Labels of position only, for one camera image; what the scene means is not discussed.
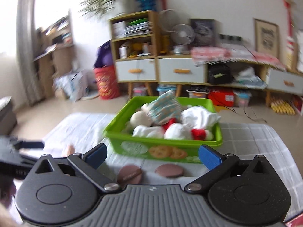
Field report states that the santa plush toy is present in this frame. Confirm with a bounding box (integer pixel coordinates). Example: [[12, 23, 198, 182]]
[[132, 119, 214, 141]]

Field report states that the teal checked knit cloth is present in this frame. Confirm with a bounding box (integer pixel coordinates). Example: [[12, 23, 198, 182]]
[[147, 90, 182, 125]]

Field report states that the white cloth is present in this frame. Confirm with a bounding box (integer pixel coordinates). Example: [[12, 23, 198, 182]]
[[181, 106, 221, 130]]

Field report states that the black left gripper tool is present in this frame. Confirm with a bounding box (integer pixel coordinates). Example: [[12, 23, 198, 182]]
[[1, 136, 45, 180]]

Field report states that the grey checked tablecloth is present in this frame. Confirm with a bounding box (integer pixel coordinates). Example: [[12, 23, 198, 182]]
[[29, 113, 302, 219]]

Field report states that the brown oval pad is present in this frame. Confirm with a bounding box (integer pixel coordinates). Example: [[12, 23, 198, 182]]
[[117, 165, 143, 185]]

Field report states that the green plastic storage box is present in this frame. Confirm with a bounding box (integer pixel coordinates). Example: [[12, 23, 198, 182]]
[[103, 96, 223, 163]]

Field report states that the yellow egg tray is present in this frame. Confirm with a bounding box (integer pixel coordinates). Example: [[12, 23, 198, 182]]
[[270, 99, 296, 115]]

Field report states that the red cardboard box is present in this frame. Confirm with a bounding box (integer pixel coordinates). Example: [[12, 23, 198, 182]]
[[208, 89, 235, 107]]

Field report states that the white paper shopping bag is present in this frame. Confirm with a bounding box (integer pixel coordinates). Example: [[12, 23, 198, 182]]
[[54, 71, 89, 102]]

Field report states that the black bag in cabinet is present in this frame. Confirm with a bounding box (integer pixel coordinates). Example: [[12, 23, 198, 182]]
[[208, 63, 234, 85]]

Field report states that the red printed bucket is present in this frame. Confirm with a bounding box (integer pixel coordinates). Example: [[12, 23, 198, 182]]
[[94, 65, 120, 100]]

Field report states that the wooden shelf unit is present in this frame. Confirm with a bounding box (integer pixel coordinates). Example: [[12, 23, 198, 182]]
[[33, 13, 74, 99]]

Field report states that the purple garment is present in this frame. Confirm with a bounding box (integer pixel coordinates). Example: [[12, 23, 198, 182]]
[[94, 41, 113, 68]]

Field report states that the pink lace cloth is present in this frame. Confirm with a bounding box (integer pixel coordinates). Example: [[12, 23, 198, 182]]
[[191, 47, 286, 71]]

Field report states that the framed cartoon portrait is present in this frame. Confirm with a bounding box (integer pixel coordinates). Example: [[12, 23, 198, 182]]
[[254, 19, 280, 59]]

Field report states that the framed cat picture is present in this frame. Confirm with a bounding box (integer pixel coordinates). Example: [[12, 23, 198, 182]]
[[190, 19, 217, 47]]

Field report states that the wooden TV cabinet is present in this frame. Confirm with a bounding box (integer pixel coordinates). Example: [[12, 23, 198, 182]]
[[109, 10, 302, 103]]

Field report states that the white desk fan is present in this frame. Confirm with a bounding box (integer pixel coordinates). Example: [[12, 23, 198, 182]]
[[170, 24, 195, 53]]

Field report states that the blue Stitch plush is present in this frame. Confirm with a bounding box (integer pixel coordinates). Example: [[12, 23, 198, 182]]
[[136, 0, 157, 11]]

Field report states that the white wire fan guard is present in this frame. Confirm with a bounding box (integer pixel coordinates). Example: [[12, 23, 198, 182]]
[[158, 9, 180, 33]]

